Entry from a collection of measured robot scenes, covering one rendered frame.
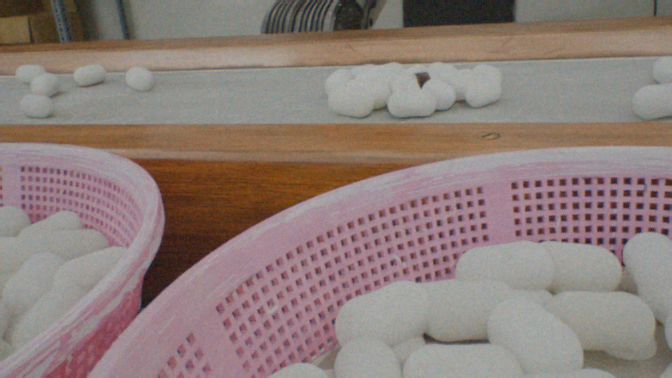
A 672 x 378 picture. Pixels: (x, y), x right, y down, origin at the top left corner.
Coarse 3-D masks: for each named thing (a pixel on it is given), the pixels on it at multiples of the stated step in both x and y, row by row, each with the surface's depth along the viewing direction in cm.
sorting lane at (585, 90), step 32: (416, 64) 58; (448, 64) 57; (512, 64) 55; (544, 64) 54; (576, 64) 53; (608, 64) 52; (640, 64) 51; (0, 96) 59; (64, 96) 56; (96, 96) 55; (128, 96) 54; (160, 96) 53; (192, 96) 52; (224, 96) 51; (256, 96) 50; (288, 96) 49; (320, 96) 48; (512, 96) 43; (544, 96) 43; (576, 96) 42; (608, 96) 41
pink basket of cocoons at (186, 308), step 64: (384, 192) 21; (448, 192) 22; (512, 192) 22; (256, 256) 17; (320, 256) 19; (384, 256) 21; (448, 256) 22; (192, 320) 15; (256, 320) 17; (320, 320) 19
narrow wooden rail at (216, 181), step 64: (0, 128) 35; (64, 128) 34; (128, 128) 32; (192, 128) 31; (256, 128) 30; (320, 128) 30; (384, 128) 29; (448, 128) 28; (512, 128) 27; (576, 128) 26; (640, 128) 26; (192, 192) 28; (256, 192) 27; (320, 192) 26; (576, 192) 24; (640, 192) 23; (192, 256) 30
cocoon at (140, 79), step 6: (132, 72) 55; (138, 72) 55; (144, 72) 55; (126, 78) 56; (132, 78) 55; (138, 78) 54; (144, 78) 55; (150, 78) 55; (132, 84) 55; (138, 84) 55; (144, 84) 55; (150, 84) 55; (138, 90) 55; (144, 90) 55
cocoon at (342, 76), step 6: (336, 72) 46; (342, 72) 46; (348, 72) 47; (330, 78) 45; (336, 78) 45; (342, 78) 45; (348, 78) 45; (354, 78) 47; (330, 84) 45; (336, 84) 45; (342, 84) 45; (330, 90) 45
